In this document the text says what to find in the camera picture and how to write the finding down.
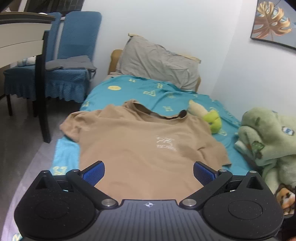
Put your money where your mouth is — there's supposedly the leaf wall painting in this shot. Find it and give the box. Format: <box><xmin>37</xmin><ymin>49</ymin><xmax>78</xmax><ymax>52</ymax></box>
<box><xmin>250</xmin><ymin>0</ymin><xmax>295</xmax><ymax>49</ymax></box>

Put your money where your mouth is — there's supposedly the blue covered chair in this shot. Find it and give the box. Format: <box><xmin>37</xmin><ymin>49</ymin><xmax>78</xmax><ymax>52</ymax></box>
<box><xmin>4</xmin><ymin>13</ymin><xmax>62</xmax><ymax>117</ymax></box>
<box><xmin>45</xmin><ymin>11</ymin><xmax>102</xmax><ymax>103</ymax></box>

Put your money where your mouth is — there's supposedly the grey pillow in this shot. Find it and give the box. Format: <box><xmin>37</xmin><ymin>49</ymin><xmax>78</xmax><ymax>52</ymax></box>
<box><xmin>115</xmin><ymin>34</ymin><xmax>201</xmax><ymax>91</ymax></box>

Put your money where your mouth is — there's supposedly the teal patterned bed sheet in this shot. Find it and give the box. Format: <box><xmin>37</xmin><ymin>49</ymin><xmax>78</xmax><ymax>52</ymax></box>
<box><xmin>9</xmin><ymin>74</ymin><xmax>262</xmax><ymax>241</ymax></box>

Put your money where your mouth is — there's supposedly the tan t-shirt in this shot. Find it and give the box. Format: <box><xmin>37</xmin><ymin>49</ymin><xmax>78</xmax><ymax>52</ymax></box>
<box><xmin>60</xmin><ymin>100</ymin><xmax>230</xmax><ymax>201</ymax></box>

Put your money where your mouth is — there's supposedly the grey folded cloth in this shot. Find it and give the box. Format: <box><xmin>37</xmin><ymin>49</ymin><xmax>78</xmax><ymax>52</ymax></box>
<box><xmin>45</xmin><ymin>55</ymin><xmax>97</xmax><ymax>76</ymax></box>

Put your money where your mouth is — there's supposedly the white dining table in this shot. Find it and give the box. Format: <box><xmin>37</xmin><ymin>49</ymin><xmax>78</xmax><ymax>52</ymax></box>
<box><xmin>1</xmin><ymin>11</ymin><xmax>55</xmax><ymax>143</ymax></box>

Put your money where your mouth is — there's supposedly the green plush toy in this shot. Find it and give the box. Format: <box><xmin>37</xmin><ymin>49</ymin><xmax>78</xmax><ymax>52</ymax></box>
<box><xmin>188</xmin><ymin>100</ymin><xmax>222</xmax><ymax>134</ymax></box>

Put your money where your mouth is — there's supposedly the light green fleece blanket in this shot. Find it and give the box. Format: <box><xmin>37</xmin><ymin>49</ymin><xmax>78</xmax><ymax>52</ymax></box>
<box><xmin>234</xmin><ymin>106</ymin><xmax>296</xmax><ymax>216</ymax></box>

